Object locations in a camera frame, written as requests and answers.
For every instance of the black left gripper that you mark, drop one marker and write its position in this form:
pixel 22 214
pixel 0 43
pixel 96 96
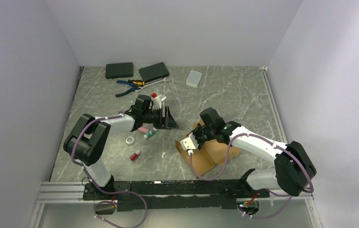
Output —
pixel 168 122

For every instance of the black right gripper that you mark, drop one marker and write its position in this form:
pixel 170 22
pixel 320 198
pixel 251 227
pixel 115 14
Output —
pixel 195 134

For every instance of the brown cardboard paper box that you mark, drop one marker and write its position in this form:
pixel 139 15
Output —
pixel 210 161

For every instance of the green white glue stick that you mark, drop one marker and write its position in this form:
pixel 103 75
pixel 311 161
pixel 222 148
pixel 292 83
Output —
pixel 150 133

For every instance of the pink plastic tube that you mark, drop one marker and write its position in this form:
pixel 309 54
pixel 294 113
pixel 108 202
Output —
pixel 143 130

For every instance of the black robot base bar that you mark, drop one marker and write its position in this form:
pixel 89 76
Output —
pixel 170 194

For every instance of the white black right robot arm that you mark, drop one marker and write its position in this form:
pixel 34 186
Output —
pixel 292 170

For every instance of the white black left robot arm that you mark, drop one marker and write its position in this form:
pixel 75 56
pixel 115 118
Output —
pixel 86 141

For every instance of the black flat box right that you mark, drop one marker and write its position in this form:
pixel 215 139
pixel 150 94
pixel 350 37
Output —
pixel 154 72

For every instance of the black flat box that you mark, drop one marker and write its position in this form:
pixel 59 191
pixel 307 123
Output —
pixel 119 70
pixel 154 72

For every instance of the black flat box left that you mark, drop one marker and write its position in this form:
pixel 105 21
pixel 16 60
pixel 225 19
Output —
pixel 119 70

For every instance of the silver tape roll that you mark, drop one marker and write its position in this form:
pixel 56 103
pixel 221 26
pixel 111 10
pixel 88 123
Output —
pixel 130 140

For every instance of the silver wrench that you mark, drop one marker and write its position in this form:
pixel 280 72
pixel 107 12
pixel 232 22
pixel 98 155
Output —
pixel 166 79

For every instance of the translucent white plastic container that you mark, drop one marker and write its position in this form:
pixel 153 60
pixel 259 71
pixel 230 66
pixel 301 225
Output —
pixel 193 79

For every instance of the small red bottle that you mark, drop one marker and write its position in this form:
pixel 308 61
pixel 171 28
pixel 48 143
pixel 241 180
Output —
pixel 135 156

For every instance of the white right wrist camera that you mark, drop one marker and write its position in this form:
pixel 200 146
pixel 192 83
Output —
pixel 189 143

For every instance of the blue handled pliers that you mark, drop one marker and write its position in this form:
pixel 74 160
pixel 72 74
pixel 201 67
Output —
pixel 129 87

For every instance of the aluminium frame rail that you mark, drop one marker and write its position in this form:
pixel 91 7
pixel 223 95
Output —
pixel 72 192

